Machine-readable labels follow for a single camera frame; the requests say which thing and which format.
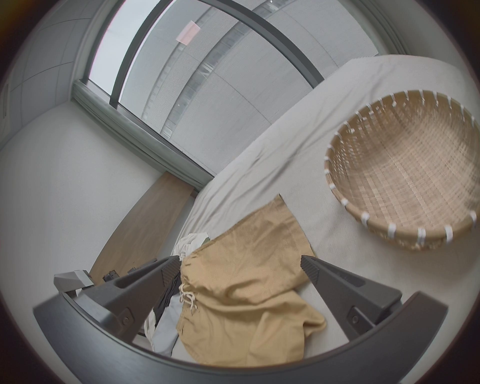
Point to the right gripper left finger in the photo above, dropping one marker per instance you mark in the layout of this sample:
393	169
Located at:
123	300

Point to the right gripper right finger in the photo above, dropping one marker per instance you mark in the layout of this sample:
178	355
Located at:
352	300

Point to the pale blue garment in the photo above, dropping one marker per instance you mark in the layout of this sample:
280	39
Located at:
167	330

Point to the white garment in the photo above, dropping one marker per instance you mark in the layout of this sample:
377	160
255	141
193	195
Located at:
191	242

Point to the round woven basket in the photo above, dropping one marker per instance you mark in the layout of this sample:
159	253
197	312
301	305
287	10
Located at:
405	168

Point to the bed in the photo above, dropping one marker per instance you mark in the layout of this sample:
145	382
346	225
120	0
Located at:
300	150

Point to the window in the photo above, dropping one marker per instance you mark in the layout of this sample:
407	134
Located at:
243	93

